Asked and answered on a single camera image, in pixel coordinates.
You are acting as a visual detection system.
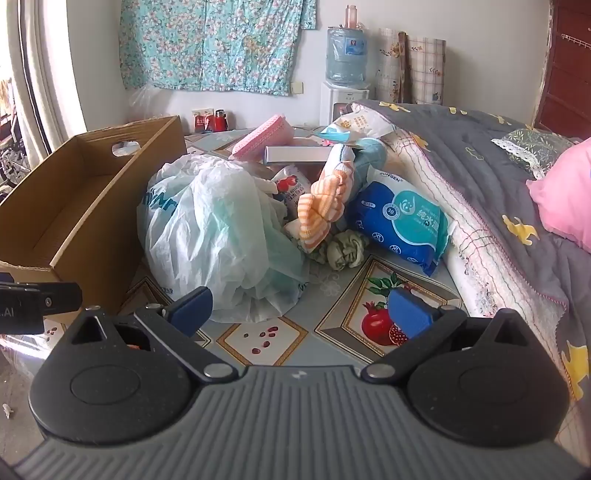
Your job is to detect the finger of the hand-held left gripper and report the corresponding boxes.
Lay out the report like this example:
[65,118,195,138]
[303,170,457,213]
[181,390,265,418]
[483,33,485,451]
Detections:
[28,282,83,316]

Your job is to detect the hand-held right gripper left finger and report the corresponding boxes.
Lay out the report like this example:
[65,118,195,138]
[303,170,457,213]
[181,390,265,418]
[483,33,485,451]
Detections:
[65,286,238,384]

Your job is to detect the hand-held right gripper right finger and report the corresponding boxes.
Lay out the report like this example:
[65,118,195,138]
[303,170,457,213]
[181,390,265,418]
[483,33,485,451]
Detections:
[360,286,529,384]

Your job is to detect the brown cardboard box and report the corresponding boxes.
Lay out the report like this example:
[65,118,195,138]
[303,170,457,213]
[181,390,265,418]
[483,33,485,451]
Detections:
[0,115,188,324]

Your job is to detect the light blue towel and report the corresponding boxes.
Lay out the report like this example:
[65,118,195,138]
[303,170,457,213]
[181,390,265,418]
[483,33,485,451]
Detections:
[342,137,387,185]

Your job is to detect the pomegranate print table cover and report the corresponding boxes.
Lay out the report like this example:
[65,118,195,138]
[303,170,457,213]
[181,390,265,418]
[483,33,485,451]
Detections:
[0,129,467,367]

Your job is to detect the white plastic bag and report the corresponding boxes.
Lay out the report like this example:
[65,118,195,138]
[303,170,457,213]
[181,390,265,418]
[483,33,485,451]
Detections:
[137,154,310,324]

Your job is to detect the green crumpled cloth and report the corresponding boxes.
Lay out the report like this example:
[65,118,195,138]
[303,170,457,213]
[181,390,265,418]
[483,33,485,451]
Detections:
[309,231,370,271]

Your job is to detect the blue wet wipes pack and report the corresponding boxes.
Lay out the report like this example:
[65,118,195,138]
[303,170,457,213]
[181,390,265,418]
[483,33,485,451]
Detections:
[346,166,451,277]

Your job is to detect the orange striped cloth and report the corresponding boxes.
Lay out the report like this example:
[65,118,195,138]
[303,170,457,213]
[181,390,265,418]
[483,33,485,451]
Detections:
[298,157,356,252]

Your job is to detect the red and white snack packet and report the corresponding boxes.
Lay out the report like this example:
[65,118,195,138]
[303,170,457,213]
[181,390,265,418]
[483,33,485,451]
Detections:
[272,165,312,217]

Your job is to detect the long grey box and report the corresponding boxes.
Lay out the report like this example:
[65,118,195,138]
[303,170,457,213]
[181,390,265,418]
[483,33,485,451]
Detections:
[264,145,333,165]

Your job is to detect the pink sponge cloth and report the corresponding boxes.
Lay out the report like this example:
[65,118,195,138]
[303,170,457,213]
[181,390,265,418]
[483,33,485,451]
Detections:
[229,114,293,160]

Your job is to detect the white printed packet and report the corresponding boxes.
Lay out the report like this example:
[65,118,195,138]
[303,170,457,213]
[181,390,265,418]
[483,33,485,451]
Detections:
[330,102,398,139]

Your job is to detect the pink pillow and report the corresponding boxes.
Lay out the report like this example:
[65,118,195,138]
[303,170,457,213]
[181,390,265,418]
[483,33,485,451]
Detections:
[526,138,591,254]

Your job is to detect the green floral pillow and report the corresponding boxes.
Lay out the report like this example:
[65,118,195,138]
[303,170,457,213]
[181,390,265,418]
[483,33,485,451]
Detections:
[492,128,575,178]

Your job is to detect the white window curtain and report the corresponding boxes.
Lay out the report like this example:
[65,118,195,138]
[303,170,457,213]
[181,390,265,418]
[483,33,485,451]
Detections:
[0,0,88,162]

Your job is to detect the checked wallpaper roll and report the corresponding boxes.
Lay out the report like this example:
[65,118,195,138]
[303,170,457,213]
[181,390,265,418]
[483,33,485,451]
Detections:
[410,38,448,106]

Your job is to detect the folded patterned mats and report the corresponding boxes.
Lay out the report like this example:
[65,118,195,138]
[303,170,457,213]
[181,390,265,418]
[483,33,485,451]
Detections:
[376,28,411,104]

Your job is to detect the blue water jug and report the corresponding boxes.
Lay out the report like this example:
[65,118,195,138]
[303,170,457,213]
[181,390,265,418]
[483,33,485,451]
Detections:
[326,25,370,88]

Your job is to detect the brown wooden door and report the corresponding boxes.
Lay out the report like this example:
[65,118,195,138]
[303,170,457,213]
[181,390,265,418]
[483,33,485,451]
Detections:
[531,0,591,141]

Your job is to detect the teal floral wall cloth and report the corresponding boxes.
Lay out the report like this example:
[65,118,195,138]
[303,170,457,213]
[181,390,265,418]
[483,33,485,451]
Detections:
[119,0,317,97]

